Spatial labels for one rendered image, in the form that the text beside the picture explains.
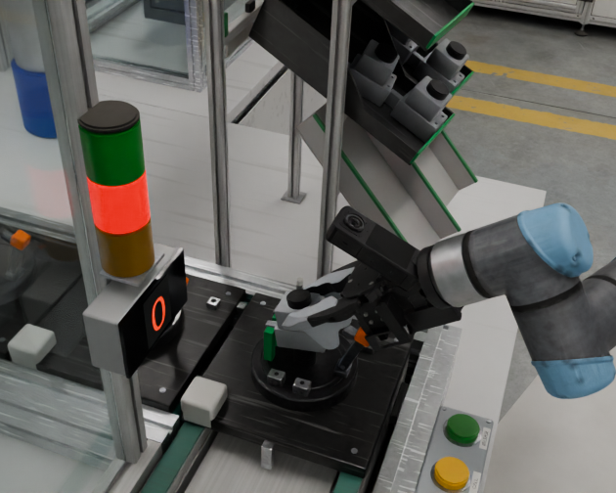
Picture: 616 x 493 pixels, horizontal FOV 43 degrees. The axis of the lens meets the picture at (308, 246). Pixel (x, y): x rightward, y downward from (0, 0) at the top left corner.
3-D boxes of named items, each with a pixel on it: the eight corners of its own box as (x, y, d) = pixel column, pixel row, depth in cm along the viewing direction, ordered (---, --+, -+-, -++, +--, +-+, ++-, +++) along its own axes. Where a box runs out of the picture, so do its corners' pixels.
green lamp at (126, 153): (155, 162, 68) (151, 112, 65) (126, 192, 64) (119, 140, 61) (106, 151, 69) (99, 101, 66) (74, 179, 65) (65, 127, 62)
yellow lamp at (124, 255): (164, 251, 74) (160, 210, 71) (138, 284, 70) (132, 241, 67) (118, 240, 75) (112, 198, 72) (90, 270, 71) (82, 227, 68)
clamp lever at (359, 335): (352, 363, 100) (377, 329, 95) (347, 374, 98) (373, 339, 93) (328, 349, 100) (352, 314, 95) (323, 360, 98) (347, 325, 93)
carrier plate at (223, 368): (412, 344, 109) (414, 334, 108) (364, 479, 91) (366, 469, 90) (255, 301, 115) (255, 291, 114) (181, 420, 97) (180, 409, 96)
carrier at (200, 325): (246, 298, 115) (244, 232, 108) (170, 417, 97) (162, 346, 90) (105, 260, 121) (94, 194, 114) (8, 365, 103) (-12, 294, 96)
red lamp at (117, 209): (160, 209, 71) (155, 163, 68) (132, 240, 67) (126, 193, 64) (112, 197, 72) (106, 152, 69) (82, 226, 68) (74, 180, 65)
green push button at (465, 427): (479, 428, 98) (482, 418, 96) (473, 453, 95) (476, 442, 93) (448, 419, 99) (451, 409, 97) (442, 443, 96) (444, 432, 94)
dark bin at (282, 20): (446, 125, 111) (475, 88, 106) (410, 166, 102) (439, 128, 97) (296, 7, 113) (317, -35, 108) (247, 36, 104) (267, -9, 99)
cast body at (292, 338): (335, 331, 99) (329, 287, 95) (324, 353, 95) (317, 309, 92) (275, 323, 102) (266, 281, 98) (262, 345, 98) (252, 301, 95)
